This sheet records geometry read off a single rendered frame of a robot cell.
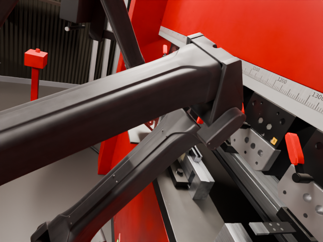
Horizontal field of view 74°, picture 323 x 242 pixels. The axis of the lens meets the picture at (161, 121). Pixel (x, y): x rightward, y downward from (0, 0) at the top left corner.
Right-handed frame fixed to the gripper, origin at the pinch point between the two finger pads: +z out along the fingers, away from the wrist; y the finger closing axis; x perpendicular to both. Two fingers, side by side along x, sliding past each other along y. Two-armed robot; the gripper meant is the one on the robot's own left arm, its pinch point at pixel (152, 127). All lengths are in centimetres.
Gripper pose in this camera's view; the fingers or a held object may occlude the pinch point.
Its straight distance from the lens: 90.3
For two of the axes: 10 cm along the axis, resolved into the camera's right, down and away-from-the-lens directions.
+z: 2.1, 8.2, 5.3
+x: -9.5, 3.1, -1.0
